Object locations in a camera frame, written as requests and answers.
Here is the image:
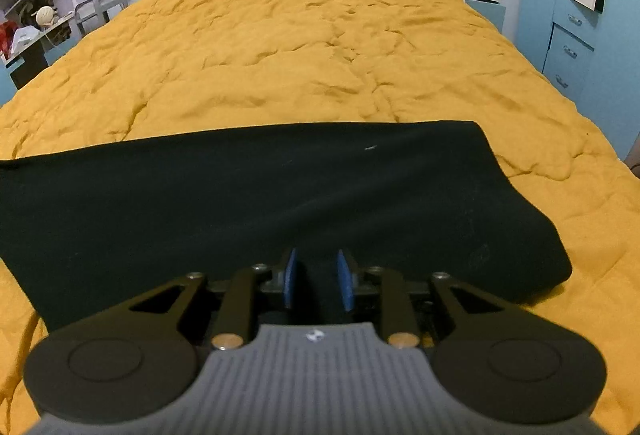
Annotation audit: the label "blue nightstand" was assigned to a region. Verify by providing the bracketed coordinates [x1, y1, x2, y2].
[462, 0, 507, 34]

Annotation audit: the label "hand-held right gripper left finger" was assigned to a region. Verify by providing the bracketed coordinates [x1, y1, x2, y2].
[127, 247, 308, 350]

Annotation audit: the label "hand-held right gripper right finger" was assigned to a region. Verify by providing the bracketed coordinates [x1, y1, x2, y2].
[336, 248, 516, 350]

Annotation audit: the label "black pants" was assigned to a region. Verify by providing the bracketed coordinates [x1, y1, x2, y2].
[0, 120, 573, 332]

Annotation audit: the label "cream round plush toy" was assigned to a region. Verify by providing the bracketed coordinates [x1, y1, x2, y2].
[31, 5, 60, 32]

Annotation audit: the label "blue wardrobe drawer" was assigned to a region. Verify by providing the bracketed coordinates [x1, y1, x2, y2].
[542, 59, 587, 102]
[546, 25, 596, 82]
[552, 0, 602, 50]

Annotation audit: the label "yellow quilted blanket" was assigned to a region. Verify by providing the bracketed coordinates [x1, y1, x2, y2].
[0, 0, 640, 435]

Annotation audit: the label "red bag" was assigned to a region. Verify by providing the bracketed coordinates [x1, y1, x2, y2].
[0, 21, 19, 58]

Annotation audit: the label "white plastic bag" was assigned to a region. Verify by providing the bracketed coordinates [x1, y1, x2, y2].
[10, 26, 42, 54]

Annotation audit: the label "blue white wardrobe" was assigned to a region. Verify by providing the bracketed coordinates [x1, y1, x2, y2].
[522, 0, 640, 162]

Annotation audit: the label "grey chair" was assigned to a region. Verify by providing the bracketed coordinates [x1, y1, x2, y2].
[74, 0, 134, 36]

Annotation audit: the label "white blue desk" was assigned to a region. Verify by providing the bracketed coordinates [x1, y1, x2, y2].
[0, 7, 78, 90]

